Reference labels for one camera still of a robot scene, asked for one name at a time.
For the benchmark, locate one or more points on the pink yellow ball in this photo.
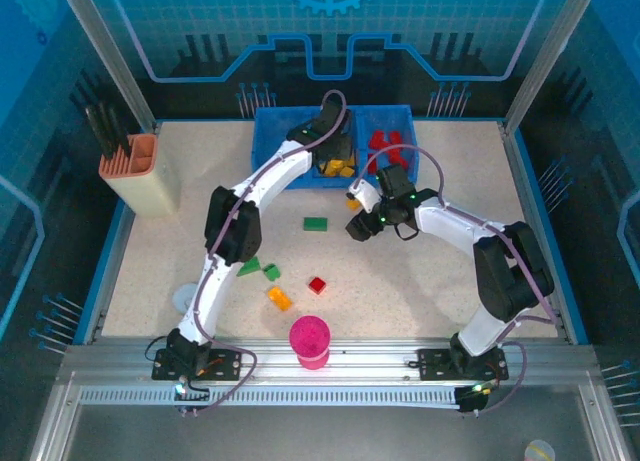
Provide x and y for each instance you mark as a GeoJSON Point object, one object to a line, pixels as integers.
{"type": "Point", "coordinates": [540, 452]}

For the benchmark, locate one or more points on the large green lego brick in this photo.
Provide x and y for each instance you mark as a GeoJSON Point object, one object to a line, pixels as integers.
{"type": "Point", "coordinates": [315, 224]}

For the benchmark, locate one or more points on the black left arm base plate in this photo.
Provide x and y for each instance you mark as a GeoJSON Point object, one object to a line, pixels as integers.
{"type": "Point", "coordinates": [225, 362]}

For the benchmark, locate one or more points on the orange-yellow lego brick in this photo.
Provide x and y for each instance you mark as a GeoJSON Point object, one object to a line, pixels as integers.
{"type": "Point", "coordinates": [354, 204]}

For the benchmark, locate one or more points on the blue three-compartment bin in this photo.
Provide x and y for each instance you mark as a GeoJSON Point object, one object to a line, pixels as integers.
{"type": "Point", "coordinates": [280, 131]}

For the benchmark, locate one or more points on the silver-lid tin can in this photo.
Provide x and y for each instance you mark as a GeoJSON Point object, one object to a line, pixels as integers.
{"type": "Point", "coordinates": [182, 297]}

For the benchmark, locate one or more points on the pink plastic cup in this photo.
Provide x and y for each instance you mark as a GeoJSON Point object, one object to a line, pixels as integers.
{"type": "Point", "coordinates": [310, 338]}

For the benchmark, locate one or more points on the aluminium mounting rail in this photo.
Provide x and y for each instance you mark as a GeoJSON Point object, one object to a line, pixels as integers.
{"type": "Point", "coordinates": [375, 356]}

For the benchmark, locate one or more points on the aluminium table side rail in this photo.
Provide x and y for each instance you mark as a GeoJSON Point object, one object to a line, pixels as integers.
{"type": "Point", "coordinates": [530, 201]}

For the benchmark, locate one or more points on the small square red lego brick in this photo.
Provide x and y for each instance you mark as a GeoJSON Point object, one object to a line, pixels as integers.
{"type": "Point", "coordinates": [317, 285]}

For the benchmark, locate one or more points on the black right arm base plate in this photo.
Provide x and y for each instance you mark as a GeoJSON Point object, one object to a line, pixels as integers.
{"type": "Point", "coordinates": [432, 363]}

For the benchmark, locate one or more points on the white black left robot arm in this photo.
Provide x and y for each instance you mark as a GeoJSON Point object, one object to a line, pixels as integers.
{"type": "Point", "coordinates": [270, 176]}

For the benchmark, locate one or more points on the aluminium frame post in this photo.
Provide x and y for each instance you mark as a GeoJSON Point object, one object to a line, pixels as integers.
{"type": "Point", "coordinates": [104, 46]}
{"type": "Point", "coordinates": [550, 46]}

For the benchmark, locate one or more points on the black left controller board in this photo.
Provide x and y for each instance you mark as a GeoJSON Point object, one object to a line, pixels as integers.
{"type": "Point", "coordinates": [192, 395]}

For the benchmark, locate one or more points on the small green lego brick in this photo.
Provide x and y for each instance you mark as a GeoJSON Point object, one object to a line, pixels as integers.
{"type": "Point", "coordinates": [271, 272]}

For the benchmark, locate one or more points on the black right controller box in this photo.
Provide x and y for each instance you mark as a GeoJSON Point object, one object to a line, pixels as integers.
{"type": "Point", "coordinates": [472, 401]}

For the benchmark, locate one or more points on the beige orange utensil holder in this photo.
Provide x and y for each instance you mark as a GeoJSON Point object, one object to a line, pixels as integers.
{"type": "Point", "coordinates": [140, 181]}

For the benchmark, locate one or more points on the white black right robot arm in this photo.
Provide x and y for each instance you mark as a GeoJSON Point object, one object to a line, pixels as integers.
{"type": "Point", "coordinates": [450, 221]}

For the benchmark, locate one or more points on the yellow lego brick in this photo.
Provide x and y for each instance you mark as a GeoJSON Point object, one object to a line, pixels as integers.
{"type": "Point", "coordinates": [348, 171]}
{"type": "Point", "coordinates": [279, 298]}
{"type": "Point", "coordinates": [331, 170]}

